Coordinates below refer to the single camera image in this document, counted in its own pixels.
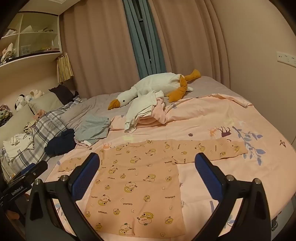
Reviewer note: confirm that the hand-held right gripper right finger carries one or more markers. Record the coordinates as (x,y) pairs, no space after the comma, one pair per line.
(208,178)

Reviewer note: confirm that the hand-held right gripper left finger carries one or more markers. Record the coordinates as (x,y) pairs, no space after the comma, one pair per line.
(85,176)

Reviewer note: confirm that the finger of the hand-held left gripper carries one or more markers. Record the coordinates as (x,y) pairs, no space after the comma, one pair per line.
(34,170)

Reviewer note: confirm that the orange duck-print shirt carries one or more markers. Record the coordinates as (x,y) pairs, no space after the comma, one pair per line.
(138,185)

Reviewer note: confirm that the small pink white garment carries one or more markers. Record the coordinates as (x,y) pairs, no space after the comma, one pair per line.
(83,142)

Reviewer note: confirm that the navy garment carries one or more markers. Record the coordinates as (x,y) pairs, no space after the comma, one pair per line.
(60,143)

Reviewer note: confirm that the plaid quilt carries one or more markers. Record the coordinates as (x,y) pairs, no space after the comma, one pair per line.
(46,125)

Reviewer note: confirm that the grey garment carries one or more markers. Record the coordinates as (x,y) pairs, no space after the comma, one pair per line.
(92,127)

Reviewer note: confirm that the beige headboard cushion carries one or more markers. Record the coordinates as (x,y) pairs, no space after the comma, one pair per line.
(46,102)
(13,122)

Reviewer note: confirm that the pink printed blanket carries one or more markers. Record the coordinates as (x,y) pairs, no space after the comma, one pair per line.
(231,120)

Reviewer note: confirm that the floral patterned cloth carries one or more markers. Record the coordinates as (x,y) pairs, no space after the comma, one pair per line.
(5,114)

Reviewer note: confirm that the black and white plush toy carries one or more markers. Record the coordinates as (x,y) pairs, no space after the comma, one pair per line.
(20,102)

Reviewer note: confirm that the black cloth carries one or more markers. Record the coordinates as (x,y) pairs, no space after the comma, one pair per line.
(63,93)

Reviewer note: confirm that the pink folded garment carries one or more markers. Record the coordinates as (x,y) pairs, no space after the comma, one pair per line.
(159,111)

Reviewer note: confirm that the white goose plush toy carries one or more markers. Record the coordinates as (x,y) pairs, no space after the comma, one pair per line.
(152,84)

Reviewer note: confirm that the cream shelf unit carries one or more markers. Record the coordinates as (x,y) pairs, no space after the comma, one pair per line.
(37,55)

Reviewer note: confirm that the cream plush toy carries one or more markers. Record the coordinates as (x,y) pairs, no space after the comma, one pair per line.
(8,52)

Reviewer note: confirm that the pink curtain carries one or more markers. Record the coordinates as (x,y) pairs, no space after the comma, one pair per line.
(189,39)
(99,46)

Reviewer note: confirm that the blue-grey curtain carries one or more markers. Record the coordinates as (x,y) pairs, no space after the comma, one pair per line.
(143,34)

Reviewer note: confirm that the white wall socket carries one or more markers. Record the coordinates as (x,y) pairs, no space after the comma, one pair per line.
(286,58)

